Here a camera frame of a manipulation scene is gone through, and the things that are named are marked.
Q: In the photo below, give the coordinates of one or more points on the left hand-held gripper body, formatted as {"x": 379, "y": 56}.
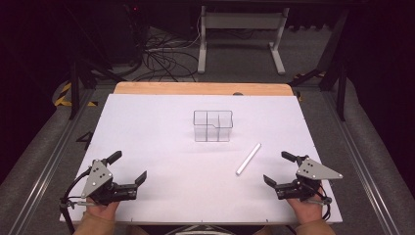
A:
{"x": 98, "y": 182}

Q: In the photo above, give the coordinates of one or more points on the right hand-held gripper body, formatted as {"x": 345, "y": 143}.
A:
{"x": 306, "y": 182}

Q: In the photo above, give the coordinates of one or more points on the white stick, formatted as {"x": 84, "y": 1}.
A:
{"x": 248, "y": 159}

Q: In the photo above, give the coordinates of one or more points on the clear plastic divided organizer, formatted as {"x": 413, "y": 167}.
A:
{"x": 212, "y": 126}

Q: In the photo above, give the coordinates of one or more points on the person's right hand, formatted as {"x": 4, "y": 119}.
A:
{"x": 304, "y": 210}

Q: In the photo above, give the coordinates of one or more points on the person's left hand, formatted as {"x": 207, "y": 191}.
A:
{"x": 103, "y": 210}

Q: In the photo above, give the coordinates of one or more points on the white mat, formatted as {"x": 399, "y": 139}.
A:
{"x": 195, "y": 156}

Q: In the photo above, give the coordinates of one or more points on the yellow black hazard tape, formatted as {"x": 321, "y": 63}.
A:
{"x": 67, "y": 96}

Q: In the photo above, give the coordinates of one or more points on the black tripod stand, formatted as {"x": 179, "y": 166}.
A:
{"x": 81, "y": 68}

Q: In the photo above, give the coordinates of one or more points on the black metal stand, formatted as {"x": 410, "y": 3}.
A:
{"x": 332, "y": 62}

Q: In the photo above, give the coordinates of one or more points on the wooden table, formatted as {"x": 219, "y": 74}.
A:
{"x": 202, "y": 88}

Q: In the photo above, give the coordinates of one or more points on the white metal stand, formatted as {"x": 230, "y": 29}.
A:
{"x": 241, "y": 36}

